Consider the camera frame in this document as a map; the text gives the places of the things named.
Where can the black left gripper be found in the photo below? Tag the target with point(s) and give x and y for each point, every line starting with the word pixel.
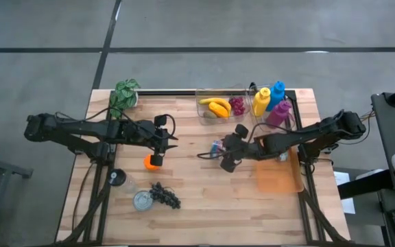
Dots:
pixel 156 139

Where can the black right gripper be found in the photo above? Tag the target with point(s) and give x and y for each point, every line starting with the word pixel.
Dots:
pixel 242 149

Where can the green-brown toy kiwi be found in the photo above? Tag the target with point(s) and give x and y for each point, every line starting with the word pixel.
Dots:
pixel 210 114

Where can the orange toy mango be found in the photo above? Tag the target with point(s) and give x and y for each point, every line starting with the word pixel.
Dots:
pixel 218 109

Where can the red toy grape bunch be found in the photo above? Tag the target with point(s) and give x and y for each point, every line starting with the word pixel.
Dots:
pixel 237 105

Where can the yellow toy banana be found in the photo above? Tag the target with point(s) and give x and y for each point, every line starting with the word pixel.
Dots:
pixel 214 101

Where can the yellow plastic sports bottle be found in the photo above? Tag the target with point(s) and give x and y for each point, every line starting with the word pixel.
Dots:
pixel 261 103

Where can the magenta plastic sports bottle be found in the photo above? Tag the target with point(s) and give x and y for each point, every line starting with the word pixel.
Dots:
pixel 278 115

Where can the blue plastic sports bottle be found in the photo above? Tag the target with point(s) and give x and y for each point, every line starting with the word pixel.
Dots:
pixel 275 96

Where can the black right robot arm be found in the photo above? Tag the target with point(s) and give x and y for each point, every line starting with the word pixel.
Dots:
pixel 307 137

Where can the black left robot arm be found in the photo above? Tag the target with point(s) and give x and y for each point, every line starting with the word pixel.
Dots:
pixel 87 132

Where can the orange toy fruit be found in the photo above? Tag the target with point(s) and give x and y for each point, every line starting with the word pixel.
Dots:
pixel 147 164

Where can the clear plastic bin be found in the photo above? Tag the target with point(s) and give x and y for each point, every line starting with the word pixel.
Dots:
pixel 255 120
pixel 201 94

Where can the black toy grape bunch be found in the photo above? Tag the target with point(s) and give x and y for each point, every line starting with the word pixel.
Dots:
pixel 165 196

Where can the clear bottle with black cap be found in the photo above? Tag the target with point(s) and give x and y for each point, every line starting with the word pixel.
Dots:
pixel 120 179

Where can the orange translucent tray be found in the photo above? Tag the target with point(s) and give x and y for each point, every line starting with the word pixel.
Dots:
pixel 278 176

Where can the silver tin can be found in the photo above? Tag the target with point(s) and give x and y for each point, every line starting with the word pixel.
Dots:
pixel 142 201

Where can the green plant in white pot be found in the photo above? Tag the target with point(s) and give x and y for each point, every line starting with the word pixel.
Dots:
pixel 125 96

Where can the white paper on floor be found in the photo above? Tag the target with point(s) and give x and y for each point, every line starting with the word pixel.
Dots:
pixel 343 178

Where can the dark grey side desk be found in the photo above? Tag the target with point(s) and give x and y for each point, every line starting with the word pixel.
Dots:
pixel 389 137

